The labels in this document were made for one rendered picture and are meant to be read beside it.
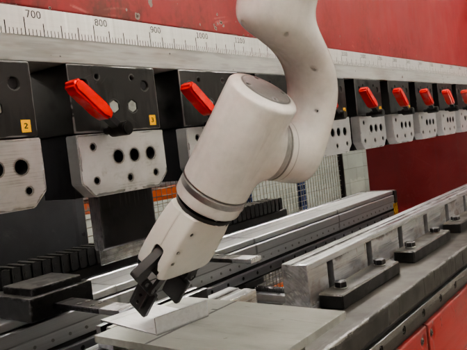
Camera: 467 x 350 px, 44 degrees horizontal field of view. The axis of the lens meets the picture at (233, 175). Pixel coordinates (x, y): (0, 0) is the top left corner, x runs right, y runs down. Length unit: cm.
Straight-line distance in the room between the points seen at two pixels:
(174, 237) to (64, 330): 42
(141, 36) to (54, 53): 15
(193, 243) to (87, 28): 30
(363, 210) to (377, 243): 53
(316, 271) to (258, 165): 58
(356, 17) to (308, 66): 78
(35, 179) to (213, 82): 36
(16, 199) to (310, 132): 34
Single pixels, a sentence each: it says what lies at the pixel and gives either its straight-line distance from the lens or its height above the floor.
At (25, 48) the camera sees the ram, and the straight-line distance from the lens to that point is 71.
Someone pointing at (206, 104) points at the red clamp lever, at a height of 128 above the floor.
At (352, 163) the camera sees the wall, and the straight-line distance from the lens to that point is 920.
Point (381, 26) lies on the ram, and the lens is 158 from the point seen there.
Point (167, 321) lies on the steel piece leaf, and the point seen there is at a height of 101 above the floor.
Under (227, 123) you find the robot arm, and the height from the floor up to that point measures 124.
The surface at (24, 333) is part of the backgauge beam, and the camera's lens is 101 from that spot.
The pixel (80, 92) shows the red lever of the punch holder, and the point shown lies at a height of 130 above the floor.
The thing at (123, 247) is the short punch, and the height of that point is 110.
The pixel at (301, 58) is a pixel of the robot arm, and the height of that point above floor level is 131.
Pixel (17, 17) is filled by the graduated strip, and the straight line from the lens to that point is 72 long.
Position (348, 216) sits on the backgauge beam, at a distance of 190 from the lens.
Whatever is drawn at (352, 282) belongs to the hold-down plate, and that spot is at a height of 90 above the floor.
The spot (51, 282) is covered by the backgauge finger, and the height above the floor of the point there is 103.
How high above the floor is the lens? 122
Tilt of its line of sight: 3 degrees down
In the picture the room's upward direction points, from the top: 6 degrees counter-clockwise
